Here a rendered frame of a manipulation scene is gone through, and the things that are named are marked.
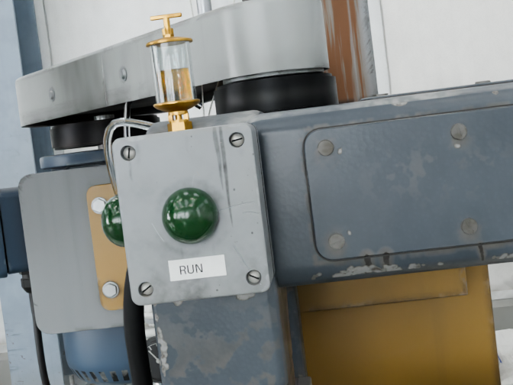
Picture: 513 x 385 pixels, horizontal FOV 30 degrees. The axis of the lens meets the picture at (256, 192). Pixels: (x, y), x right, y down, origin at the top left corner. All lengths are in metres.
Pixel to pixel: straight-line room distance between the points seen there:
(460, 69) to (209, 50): 5.11
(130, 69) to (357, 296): 0.27
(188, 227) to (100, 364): 0.54
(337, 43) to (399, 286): 0.34
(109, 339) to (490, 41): 4.95
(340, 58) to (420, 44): 4.73
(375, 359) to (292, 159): 0.35
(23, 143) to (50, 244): 4.56
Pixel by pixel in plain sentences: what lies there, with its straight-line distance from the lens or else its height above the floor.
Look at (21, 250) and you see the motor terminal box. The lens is 1.00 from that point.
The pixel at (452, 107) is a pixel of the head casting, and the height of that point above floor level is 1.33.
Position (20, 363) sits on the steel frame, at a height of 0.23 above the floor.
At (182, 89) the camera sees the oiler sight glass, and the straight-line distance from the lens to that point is 0.58.
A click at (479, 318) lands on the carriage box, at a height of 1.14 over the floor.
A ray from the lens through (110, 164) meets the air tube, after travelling 0.71.
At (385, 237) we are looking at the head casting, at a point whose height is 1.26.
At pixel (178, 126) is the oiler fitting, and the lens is 0.58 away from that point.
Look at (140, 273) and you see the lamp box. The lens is 0.51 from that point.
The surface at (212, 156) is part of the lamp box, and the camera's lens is 0.50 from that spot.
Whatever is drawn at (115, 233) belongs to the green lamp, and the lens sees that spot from 0.52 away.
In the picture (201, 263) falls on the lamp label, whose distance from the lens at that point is 0.51.
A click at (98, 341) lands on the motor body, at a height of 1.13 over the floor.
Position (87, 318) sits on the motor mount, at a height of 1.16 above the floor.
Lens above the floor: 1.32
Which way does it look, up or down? 3 degrees down
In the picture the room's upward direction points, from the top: 7 degrees counter-clockwise
